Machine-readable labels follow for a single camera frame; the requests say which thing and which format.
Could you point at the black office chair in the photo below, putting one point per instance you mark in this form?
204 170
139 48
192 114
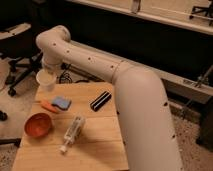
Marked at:
20 22

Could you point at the red ceramic bowl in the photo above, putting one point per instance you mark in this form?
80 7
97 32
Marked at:
38 125

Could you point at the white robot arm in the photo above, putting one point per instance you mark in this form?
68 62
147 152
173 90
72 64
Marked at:
140 98

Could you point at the orange carrot toy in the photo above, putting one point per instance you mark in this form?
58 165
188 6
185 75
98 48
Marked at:
48 106

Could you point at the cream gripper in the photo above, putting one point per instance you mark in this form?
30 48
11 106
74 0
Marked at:
51 68

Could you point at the black striped box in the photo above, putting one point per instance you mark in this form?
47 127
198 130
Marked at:
100 101

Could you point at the distant chair base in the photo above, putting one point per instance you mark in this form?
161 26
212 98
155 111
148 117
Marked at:
205 12

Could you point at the clear plastic bottle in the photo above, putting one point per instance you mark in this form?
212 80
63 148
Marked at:
72 132

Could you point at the blue sponge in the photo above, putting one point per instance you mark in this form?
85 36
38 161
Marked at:
61 103

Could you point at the wooden table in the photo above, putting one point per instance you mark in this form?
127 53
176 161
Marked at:
99 146

